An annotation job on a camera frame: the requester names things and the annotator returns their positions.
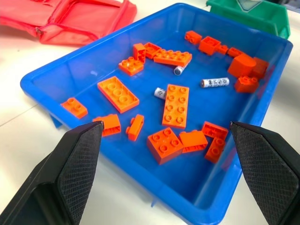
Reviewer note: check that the orange flat plate upside down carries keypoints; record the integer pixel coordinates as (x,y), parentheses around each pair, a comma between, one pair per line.
(118,93)

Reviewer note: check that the orange two-stud brick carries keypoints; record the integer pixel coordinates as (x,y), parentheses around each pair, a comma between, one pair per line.
(74,107)
(215,150)

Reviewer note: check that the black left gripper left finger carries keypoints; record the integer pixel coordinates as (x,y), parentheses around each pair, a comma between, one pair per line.
(70,173)

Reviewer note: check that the orange square brick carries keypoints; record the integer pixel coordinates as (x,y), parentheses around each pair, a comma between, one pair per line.
(209,44)

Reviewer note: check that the white AA battery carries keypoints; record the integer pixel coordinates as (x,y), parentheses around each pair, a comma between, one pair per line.
(160,93)
(178,69)
(215,82)

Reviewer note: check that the red rounded plastic toy brick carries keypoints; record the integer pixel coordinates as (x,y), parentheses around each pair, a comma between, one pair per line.
(241,65)

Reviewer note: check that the green plastic bin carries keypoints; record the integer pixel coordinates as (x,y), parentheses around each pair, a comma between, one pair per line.
(262,16)

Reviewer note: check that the orange eight-stud long brick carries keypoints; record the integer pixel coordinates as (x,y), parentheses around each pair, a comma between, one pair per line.
(173,57)

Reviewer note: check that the orange brick on its side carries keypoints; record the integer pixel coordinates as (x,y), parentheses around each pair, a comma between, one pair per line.
(139,52)
(193,140)
(110,124)

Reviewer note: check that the orange four-stud flat brick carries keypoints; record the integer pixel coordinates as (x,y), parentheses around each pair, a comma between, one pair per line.
(130,65)

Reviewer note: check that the blue plastic tray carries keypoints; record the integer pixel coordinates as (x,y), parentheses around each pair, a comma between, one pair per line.
(145,164)

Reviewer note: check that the orange small brick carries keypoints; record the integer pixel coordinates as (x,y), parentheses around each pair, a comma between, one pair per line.
(222,48)
(192,36)
(235,51)

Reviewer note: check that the orange brick upside down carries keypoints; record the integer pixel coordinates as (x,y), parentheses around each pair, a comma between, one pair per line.
(214,130)

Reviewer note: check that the orange eight-stud flat plate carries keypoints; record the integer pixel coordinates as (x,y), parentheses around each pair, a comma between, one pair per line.
(176,105)

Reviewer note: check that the red fabric bag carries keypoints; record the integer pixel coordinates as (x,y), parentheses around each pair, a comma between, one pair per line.
(65,21)

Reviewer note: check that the orange narrow brick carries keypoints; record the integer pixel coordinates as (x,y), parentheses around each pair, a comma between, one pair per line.
(136,126)

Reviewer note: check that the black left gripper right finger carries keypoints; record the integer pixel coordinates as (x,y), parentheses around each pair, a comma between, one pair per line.
(264,168)

